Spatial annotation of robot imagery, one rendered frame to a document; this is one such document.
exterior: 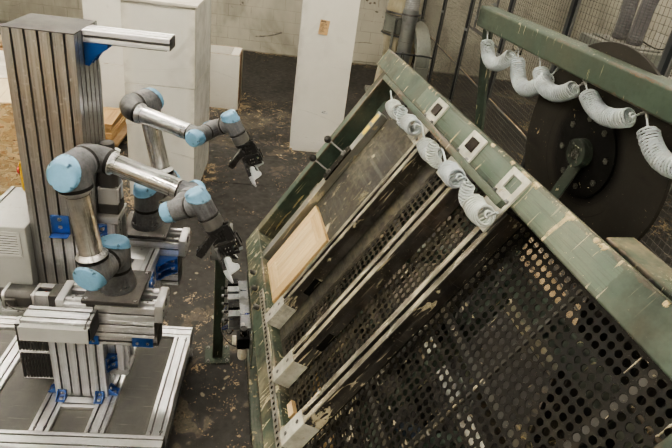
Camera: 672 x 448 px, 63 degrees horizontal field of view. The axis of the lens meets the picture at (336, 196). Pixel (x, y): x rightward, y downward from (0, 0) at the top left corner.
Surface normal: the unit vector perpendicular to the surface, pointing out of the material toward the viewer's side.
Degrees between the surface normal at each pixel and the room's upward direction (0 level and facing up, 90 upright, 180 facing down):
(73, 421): 0
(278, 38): 90
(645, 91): 90
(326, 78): 90
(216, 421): 0
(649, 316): 58
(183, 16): 90
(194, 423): 0
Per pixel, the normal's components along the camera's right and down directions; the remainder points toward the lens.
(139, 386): 0.13, -0.88
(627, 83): -0.97, -0.02
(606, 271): -0.76, -0.48
